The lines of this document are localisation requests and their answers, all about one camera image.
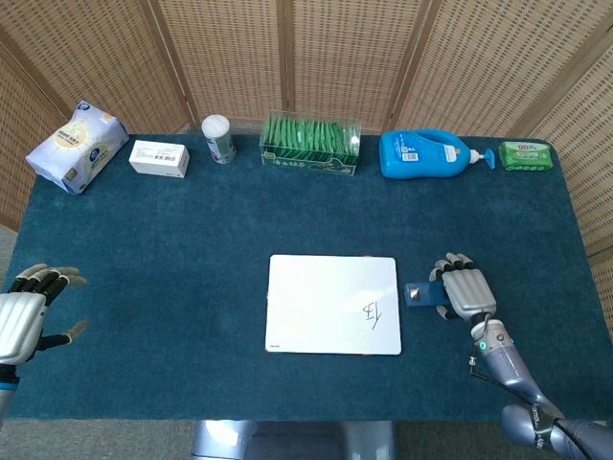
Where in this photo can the teal table mat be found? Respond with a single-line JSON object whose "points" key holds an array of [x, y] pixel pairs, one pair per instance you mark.
{"points": [[191, 239]]}

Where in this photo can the blue whiteboard eraser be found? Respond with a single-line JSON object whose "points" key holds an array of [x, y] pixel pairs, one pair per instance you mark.
{"points": [[428, 294]]}

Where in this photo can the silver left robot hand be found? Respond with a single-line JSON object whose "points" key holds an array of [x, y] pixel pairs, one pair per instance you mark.
{"points": [[16, 326]]}

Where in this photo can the white whiteboard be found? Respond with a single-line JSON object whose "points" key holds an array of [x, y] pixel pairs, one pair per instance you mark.
{"points": [[325, 302]]}

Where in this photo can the green can with white lid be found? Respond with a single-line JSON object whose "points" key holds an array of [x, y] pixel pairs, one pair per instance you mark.
{"points": [[218, 136]]}

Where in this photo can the green tea bag box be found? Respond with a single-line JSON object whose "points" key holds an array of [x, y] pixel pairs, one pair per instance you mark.
{"points": [[309, 144]]}

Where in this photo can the blue detergent pump bottle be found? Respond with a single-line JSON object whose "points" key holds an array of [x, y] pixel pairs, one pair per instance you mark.
{"points": [[416, 155]]}

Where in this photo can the green wet wipes pack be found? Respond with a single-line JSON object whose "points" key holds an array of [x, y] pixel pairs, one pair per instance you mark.
{"points": [[525, 155]]}

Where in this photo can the bamboo folding screen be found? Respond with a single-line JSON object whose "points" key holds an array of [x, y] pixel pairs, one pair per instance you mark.
{"points": [[335, 48]]}

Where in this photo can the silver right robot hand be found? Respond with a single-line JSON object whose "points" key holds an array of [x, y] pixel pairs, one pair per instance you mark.
{"points": [[469, 292]]}

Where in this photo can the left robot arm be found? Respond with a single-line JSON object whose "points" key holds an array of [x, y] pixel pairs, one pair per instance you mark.
{"points": [[5, 388]]}

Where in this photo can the tissue paper pack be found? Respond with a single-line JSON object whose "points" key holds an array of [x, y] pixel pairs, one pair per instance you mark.
{"points": [[72, 144]]}

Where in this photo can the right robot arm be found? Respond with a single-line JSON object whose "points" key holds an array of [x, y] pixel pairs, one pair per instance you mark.
{"points": [[510, 369]]}

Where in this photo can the white cardboard box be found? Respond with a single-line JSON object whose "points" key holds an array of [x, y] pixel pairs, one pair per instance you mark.
{"points": [[158, 158]]}

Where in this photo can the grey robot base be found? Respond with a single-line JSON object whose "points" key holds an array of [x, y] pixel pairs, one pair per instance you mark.
{"points": [[287, 443]]}

